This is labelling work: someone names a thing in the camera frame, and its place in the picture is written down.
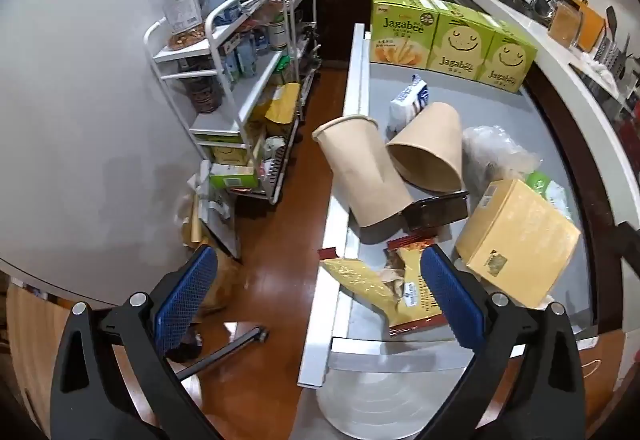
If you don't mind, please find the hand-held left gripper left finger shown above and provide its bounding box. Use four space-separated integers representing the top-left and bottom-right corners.
50 244 226 440

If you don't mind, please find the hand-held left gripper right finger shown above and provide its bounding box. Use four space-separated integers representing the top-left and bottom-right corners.
419 244 586 440

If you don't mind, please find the red snack wrapper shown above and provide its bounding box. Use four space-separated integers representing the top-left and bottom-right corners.
386 230 438 255

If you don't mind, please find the yellow snack bag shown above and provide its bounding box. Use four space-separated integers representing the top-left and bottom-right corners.
320 247 447 337

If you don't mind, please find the black plastic tray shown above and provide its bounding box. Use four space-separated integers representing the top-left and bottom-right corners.
402 191 470 232

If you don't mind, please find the yellow cardboard box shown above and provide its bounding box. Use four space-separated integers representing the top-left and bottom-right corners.
454 179 582 310

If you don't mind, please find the white trash bin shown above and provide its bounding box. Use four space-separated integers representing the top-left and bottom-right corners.
316 360 496 440

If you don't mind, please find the tall brown paper cup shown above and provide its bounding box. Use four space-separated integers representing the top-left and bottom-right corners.
312 115 414 228

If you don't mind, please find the wide brown paper cup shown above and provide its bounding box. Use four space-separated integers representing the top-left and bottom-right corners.
386 102 464 193

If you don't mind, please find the white blue tissue packet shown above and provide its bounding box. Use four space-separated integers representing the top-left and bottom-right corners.
389 74 431 133

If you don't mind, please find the black metal leg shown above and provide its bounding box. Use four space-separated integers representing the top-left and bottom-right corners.
175 327 269 381

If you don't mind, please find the small green box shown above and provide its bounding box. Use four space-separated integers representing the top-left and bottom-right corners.
209 163 258 188

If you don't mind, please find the clear plastic bag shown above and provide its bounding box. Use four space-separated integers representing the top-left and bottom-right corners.
461 125 543 201

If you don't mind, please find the white shelving rack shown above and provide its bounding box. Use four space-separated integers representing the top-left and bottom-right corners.
143 0 318 261

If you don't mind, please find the dark round tin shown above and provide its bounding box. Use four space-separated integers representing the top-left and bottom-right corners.
185 75 223 113

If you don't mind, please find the white kitchen counter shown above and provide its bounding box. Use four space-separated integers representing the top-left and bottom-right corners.
305 0 640 221

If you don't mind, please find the green snack box smiling face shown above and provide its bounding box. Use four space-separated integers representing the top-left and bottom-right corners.
480 28 538 94
427 3 503 81

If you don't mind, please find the white green can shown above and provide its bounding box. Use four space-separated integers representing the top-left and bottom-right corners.
270 15 289 51

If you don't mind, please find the clear jar with blue lid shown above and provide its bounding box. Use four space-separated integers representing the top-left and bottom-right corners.
152 0 208 51

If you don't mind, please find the metal grater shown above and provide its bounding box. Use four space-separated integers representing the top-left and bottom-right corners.
595 35 628 76

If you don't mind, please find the orange cutting board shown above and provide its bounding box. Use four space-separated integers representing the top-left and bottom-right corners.
577 0 607 51

